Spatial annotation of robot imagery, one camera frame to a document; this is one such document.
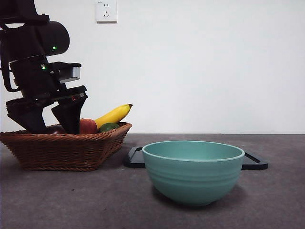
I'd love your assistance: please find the yellow banana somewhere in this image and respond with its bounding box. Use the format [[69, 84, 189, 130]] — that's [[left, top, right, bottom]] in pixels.
[[94, 104, 133, 129]]

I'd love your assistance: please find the brown wicker basket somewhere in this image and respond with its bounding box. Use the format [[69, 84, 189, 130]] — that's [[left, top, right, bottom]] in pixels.
[[0, 122, 133, 172]]

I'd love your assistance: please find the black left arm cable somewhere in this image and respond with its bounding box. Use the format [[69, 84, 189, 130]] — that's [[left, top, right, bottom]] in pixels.
[[0, 68, 22, 93]]

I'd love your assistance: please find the red yellow apple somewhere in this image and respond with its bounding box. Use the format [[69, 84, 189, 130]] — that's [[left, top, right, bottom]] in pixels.
[[79, 118, 99, 135]]

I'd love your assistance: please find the black rectangular tray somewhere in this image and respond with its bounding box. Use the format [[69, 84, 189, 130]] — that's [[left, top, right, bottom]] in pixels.
[[123, 146, 269, 170]]

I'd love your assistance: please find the dark purple plum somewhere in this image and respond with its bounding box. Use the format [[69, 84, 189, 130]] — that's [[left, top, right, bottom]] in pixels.
[[45, 124, 67, 135]]

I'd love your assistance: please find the teal ribbed bowl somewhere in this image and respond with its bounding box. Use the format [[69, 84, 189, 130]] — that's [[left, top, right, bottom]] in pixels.
[[142, 140, 245, 207]]

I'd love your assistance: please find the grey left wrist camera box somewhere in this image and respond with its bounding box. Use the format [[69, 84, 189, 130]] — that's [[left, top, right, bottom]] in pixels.
[[58, 66, 82, 84]]

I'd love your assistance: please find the white wall socket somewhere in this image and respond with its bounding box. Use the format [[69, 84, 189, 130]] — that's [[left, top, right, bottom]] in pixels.
[[96, 0, 118, 24]]

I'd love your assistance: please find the green avocado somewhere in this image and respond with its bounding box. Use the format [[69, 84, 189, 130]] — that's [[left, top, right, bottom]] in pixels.
[[98, 123, 120, 134]]

